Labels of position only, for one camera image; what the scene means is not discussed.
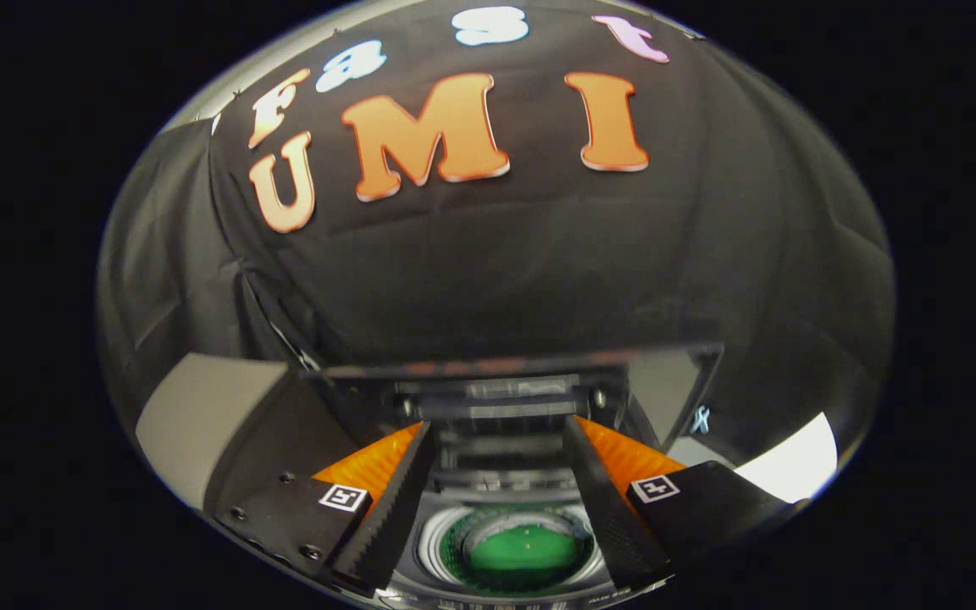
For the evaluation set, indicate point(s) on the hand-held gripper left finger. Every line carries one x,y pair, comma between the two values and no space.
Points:
386,508

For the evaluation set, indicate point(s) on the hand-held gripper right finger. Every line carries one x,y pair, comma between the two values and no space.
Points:
602,508

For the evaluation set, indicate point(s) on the green polo shirt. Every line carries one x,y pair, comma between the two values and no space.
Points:
526,549

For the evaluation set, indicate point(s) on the grey washing machine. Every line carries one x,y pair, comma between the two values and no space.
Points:
496,483

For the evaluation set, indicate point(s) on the dark transparent washing machine lid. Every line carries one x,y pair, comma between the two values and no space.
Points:
496,385

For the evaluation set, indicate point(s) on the small pale blue clip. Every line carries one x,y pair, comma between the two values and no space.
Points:
701,419

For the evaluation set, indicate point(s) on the white table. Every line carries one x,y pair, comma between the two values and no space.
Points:
793,462

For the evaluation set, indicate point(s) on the black backdrop cloth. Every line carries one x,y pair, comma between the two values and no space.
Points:
539,254

